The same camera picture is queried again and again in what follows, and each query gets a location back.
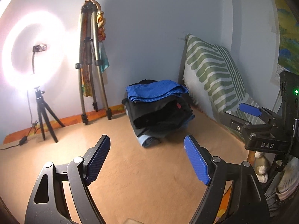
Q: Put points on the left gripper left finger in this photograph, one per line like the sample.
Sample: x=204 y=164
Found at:
x=94 y=159

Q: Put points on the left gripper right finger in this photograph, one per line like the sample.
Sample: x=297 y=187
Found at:
x=200 y=159

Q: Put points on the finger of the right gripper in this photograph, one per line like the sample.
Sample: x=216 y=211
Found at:
x=249 y=109

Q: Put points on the blue striped shorts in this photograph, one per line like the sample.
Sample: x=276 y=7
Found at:
x=155 y=91

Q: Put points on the green white striped pillow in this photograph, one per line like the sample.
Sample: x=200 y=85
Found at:
x=213 y=80

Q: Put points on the beige blanket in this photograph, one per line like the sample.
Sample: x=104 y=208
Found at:
x=153 y=185

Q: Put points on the stack of folded clothes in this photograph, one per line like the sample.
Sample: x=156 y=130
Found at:
x=154 y=121

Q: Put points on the black mini tripod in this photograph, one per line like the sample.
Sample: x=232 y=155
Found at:
x=43 y=108

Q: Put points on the silver folded tripod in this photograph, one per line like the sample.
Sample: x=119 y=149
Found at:
x=91 y=43

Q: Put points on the ring light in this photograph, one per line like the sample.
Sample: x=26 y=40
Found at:
x=32 y=50

